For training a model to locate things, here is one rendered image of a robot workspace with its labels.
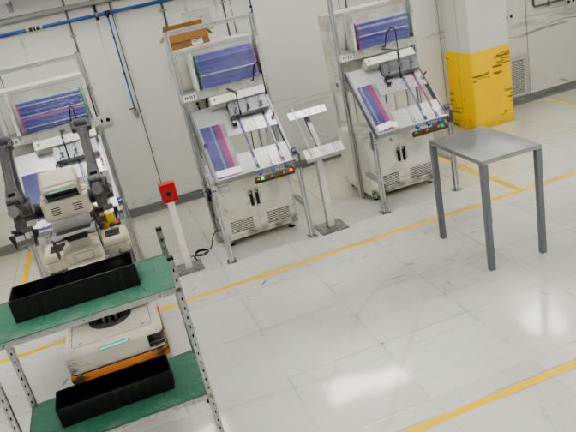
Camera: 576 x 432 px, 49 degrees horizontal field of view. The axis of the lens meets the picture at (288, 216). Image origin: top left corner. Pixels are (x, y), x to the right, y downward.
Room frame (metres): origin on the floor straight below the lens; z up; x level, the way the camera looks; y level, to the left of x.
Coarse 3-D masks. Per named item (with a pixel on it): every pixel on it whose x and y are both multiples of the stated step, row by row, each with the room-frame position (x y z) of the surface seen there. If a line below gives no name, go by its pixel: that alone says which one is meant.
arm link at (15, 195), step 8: (8, 144) 3.46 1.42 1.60; (0, 152) 3.41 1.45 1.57; (8, 152) 3.43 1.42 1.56; (0, 160) 3.37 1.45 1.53; (8, 160) 3.38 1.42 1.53; (8, 168) 3.34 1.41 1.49; (8, 176) 3.30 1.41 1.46; (8, 184) 3.26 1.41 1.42; (8, 192) 3.23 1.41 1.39; (16, 192) 3.23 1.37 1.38; (8, 200) 3.20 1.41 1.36; (16, 200) 3.20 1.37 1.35
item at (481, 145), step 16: (480, 128) 4.50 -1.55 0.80; (432, 144) 4.41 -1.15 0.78; (448, 144) 4.28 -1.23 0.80; (464, 144) 4.20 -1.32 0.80; (480, 144) 4.13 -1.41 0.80; (496, 144) 4.05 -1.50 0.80; (512, 144) 3.99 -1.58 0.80; (528, 144) 3.92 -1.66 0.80; (432, 160) 4.44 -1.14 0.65; (480, 160) 3.80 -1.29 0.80; (496, 160) 3.80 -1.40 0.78; (480, 176) 3.81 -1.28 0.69; (544, 208) 3.87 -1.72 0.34; (544, 224) 3.87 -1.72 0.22; (544, 240) 3.87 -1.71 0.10
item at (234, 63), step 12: (228, 48) 5.44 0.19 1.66; (240, 48) 5.40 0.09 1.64; (252, 48) 5.43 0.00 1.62; (204, 60) 5.32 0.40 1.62; (216, 60) 5.35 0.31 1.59; (228, 60) 5.37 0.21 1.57; (240, 60) 5.40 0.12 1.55; (252, 60) 5.42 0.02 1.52; (204, 72) 5.32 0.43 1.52; (216, 72) 5.34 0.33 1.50; (228, 72) 5.37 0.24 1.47; (240, 72) 5.39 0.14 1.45; (252, 72) 5.41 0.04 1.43; (204, 84) 5.31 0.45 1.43; (216, 84) 5.34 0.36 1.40
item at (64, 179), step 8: (64, 168) 3.54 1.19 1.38; (72, 168) 3.55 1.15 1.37; (40, 176) 3.50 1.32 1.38; (48, 176) 3.50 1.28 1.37; (56, 176) 3.50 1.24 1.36; (64, 176) 3.50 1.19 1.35; (72, 176) 3.50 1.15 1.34; (40, 184) 3.46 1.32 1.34; (48, 184) 3.45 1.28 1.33; (56, 184) 3.46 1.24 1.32; (64, 184) 3.45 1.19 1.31; (72, 184) 3.46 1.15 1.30; (48, 192) 3.43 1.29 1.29; (56, 192) 3.45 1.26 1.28; (64, 192) 3.48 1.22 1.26; (72, 192) 3.50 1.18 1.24; (80, 192) 3.53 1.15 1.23; (48, 200) 3.48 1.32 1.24; (56, 200) 3.50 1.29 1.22
